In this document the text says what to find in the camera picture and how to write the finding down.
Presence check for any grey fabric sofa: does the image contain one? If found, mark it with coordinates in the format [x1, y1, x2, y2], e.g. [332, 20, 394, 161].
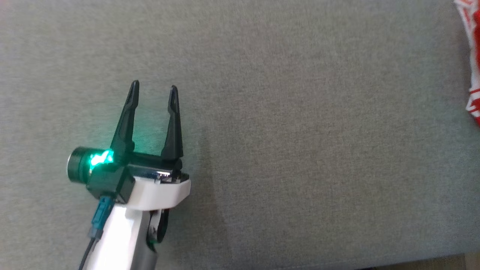
[0, 0, 480, 270]

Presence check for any red number 23 basketball jersey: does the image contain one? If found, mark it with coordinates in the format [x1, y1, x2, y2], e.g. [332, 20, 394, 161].
[453, 0, 480, 126]

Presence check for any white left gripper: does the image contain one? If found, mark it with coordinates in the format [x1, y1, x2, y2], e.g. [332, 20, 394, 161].
[110, 80, 192, 211]

